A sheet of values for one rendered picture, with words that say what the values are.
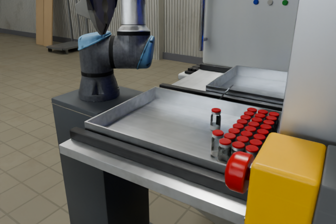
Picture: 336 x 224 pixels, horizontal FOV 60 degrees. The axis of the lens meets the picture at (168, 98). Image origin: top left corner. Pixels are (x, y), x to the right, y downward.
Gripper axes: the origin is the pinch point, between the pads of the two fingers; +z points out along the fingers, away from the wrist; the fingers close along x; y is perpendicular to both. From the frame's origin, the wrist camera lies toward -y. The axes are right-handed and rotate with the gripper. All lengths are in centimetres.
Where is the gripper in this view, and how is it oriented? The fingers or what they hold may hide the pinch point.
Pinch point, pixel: (104, 28)
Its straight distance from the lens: 59.2
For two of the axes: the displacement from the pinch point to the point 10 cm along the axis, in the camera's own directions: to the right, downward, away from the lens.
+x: -5.1, 3.1, -8.0
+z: 0.0, 9.3, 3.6
